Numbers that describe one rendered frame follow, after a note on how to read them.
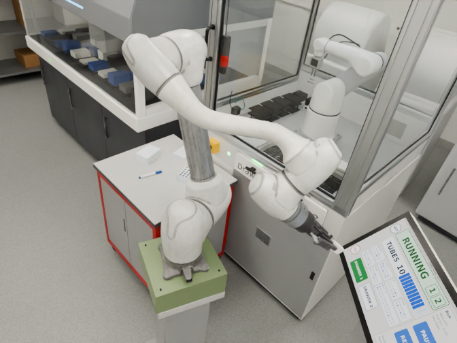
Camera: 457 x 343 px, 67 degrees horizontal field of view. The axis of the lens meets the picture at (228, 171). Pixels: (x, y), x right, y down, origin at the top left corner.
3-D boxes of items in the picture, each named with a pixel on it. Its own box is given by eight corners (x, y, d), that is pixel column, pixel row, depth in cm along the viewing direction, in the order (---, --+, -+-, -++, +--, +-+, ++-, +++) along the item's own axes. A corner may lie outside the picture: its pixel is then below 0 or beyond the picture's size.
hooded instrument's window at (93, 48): (136, 117, 219) (132, 45, 192) (28, 36, 313) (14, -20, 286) (256, 80, 288) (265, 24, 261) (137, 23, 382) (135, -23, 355)
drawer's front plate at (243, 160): (271, 194, 187) (275, 178, 180) (233, 167, 202) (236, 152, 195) (273, 192, 188) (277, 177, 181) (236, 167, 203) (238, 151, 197)
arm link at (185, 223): (153, 254, 134) (149, 211, 122) (179, 225, 148) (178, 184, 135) (188, 271, 129) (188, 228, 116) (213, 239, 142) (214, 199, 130)
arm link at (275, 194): (279, 229, 107) (311, 203, 103) (244, 202, 100) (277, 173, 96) (271, 207, 116) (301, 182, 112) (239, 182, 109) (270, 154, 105)
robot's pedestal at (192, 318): (159, 397, 177) (156, 317, 131) (145, 342, 198) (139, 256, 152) (213, 373, 188) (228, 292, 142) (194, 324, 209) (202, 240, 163)
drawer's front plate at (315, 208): (319, 228, 170) (326, 211, 164) (275, 197, 185) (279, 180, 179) (322, 226, 171) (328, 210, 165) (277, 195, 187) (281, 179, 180)
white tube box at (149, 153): (147, 165, 205) (147, 158, 202) (136, 160, 208) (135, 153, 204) (160, 155, 214) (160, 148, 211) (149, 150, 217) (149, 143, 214)
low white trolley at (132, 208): (157, 310, 214) (154, 224, 168) (106, 249, 247) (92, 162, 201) (224, 261, 249) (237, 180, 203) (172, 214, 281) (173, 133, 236)
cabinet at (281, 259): (299, 327, 215) (338, 241, 167) (194, 231, 269) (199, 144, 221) (370, 251, 272) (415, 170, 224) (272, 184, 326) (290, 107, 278)
